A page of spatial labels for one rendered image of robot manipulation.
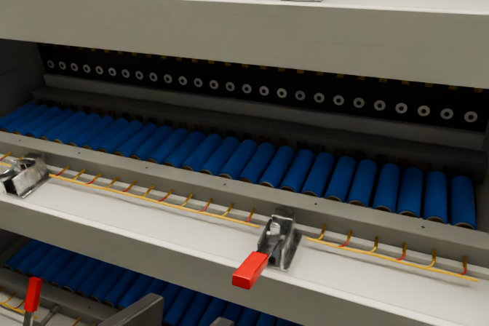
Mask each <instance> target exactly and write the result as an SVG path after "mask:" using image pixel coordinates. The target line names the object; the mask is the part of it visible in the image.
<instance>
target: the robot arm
mask: <svg viewBox="0 0 489 326"><path fill-rule="evenodd" d="M163 309H164V298H163V297H162V296H160V295H157V294H154V293H149V294H148V295H146V296H145V297H143V298H141V299H140V300H138V301H136V302H134V303H133V304H132V305H130V306H128V307H127V308H125V309H123V310H121V311H120V312H118V313H117V314H115V315H113V316H112V317H110V318H108V319H107V320H105V321H104V322H101V323H100V324H99V325H97V326H161V323H162V312H163ZM210 326H234V321H231V320H229V319H225V318H221V317H218V318H217V319H216V320H215V321H214V322H213V323H212V324H211V325H210Z"/></svg>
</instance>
